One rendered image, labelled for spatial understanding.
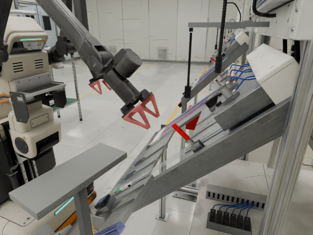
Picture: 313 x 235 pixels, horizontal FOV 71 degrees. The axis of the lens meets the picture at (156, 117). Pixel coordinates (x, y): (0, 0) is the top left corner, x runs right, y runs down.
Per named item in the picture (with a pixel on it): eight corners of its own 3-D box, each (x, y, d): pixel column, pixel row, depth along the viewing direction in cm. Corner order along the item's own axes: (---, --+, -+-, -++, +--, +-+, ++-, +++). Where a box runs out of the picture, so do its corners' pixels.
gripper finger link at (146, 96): (167, 108, 74) (148, 87, 73) (161, 116, 67) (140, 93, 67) (153, 120, 77) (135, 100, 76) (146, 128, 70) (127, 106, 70)
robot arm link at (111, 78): (107, 74, 71) (98, 79, 67) (119, 60, 68) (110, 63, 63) (122, 90, 72) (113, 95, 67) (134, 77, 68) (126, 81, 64)
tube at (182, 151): (118, 193, 84) (116, 191, 84) (119, 191, 85) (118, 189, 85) (231, 125, 61) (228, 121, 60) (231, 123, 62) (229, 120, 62)
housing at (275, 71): (294, 129, 49) (256, 80, 48) (265, 82, 92) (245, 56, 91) (332, 109, 45) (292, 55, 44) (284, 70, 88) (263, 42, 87)
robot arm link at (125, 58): (103, 58, 73) (85, 61, 66) (123, 33, 67) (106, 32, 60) (125, 86, 73) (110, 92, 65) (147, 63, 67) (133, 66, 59)
